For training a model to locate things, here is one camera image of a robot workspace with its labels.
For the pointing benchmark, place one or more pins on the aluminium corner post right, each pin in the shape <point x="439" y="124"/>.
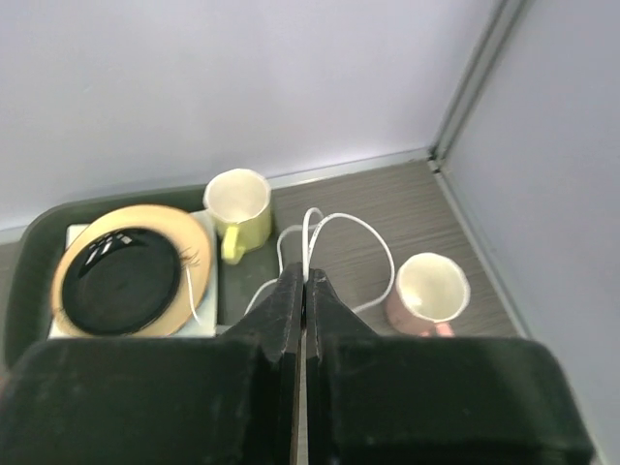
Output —
<point x="486" y="53"/>

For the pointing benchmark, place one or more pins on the pink mug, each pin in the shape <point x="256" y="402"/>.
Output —
<point x="428" y="293"/>

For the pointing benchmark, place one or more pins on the yellow mug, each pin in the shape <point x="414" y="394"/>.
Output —
<point x="238" y="202"/>

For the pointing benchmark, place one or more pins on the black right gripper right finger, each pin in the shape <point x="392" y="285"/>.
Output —
<point x="374" y="399"/>

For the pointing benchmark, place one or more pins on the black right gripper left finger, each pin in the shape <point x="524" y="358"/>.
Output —
<point x="231" y="399"/>

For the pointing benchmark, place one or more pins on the white square plate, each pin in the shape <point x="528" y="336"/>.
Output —
<point x="194" y="312"/>

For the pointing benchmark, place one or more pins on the dark green tray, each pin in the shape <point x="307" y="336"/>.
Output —
<point x="27" y="266"/>

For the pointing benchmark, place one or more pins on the black and tan plate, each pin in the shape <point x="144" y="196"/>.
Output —
<point x="121" y="282"/>

